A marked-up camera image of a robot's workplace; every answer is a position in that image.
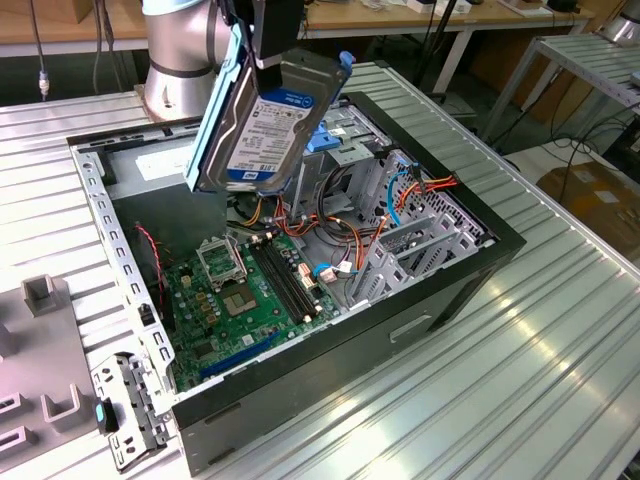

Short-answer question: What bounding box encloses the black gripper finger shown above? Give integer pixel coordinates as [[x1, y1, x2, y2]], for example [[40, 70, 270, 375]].
[[254, 54, 286, 95]]

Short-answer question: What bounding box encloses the hard disk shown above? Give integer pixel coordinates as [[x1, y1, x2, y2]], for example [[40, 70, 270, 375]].
[[183, 22, 356, 197]]

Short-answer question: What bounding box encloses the blue data wire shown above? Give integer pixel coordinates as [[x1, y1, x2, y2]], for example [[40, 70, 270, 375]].
[[386, 158, 421, 229]]

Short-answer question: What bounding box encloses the orange red power wire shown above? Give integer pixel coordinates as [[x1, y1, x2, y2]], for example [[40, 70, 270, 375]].
[[397, 172, 460, 214]]

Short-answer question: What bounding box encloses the grey metal disk bay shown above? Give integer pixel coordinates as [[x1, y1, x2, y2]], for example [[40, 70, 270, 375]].
[[347, 148, 497, 310]]

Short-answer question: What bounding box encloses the blue plastic drive latch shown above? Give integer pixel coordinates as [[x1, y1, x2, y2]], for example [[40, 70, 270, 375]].
[[307, 122, 343, 155]]

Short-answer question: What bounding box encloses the wooden desk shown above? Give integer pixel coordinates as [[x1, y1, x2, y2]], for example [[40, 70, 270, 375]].
[[0, 0, 599, 59]]

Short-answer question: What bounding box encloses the grey optical drive cage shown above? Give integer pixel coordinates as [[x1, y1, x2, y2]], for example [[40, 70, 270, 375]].
[[284, 102, 394, 224]]

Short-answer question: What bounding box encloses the black stand pole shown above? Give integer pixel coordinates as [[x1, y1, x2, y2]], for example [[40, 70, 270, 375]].
[[417, 0, 460, 96]]

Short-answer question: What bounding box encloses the grey power supply unit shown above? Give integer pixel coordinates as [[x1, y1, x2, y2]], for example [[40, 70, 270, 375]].
[[102, 147, 229, 261]]

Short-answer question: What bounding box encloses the metal socket cover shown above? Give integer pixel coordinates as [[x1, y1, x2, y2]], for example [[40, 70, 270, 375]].
[[195, 234, 249, 292]]

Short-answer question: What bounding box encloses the black RAM slot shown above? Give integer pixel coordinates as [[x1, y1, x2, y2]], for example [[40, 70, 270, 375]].
[[266, 239, 322, 315], [255, 242, 310, 321], [249, 243, 304, 324], [260, 240, 316, 318]]

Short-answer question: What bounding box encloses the CPU socket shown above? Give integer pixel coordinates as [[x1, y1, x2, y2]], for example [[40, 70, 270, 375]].
[[219, 280, 262, 320]]

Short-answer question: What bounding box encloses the green motherboard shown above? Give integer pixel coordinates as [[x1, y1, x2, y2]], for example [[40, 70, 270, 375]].
[[162, 232, 346, 394]]

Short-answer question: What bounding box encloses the blue expansion slot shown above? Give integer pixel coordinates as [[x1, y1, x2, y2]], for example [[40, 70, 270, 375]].
[[199, 332, 281, 380]]

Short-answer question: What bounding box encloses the black open PC case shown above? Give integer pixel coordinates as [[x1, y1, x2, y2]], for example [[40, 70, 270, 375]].
[[66, 91, 529, 477]]

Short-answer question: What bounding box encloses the metal slat side table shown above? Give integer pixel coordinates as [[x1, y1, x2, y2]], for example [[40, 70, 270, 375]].
[[482, 32, 640, 146]]

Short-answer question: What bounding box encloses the grey part rack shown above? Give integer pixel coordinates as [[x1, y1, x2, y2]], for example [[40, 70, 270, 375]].
[[0, 272, 104, 471]]

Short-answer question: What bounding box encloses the large brown cardboard box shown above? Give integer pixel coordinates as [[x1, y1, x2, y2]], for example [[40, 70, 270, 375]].
[[537, 159, 640, 274]]

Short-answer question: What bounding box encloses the black latch with blue tab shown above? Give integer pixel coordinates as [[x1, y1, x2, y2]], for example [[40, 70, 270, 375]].
[[93, 397, 122, 434]]

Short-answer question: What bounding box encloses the yellow orange wire bundle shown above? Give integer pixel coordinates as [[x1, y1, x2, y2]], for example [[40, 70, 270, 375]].
[[227, 192, 274, 229]]

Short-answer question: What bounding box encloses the red orange wire bundle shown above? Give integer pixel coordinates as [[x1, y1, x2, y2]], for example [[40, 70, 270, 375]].
[[272, 192, 394, 281]]

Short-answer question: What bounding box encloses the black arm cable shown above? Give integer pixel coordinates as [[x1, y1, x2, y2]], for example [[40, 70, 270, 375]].
[[92, 0, 121, 94]]

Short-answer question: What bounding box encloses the blue wire with white plug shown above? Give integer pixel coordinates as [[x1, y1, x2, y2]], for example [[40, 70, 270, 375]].
[[310, 259, 362, 285]]

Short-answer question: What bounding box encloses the red black fan wire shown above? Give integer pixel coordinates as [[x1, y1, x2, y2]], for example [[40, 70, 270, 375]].
[[133, 223, 169, 321]]

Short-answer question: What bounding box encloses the black cable with metal plug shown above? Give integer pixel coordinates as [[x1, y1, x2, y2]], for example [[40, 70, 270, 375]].
[[29, 0, 51, 102]]

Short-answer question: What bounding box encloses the grey card retention bracket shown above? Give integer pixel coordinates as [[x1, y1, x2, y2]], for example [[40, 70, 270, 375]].
[[88, 351, 174, 474]]

